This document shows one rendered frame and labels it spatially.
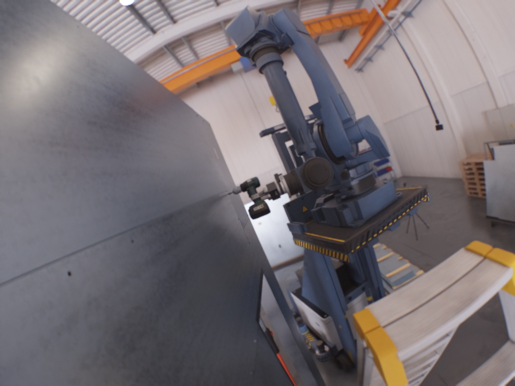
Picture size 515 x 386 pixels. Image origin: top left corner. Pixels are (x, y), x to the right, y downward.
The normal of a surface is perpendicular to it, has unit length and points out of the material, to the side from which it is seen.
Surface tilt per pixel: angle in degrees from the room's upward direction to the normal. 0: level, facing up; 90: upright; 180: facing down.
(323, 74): 97
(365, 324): 0
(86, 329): 90
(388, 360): 64
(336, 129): 82
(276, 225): 90
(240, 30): 86
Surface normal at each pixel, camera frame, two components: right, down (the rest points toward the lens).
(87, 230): 0.92, -0.39
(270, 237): -0.05, 0.08
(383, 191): 0.25, -0.05
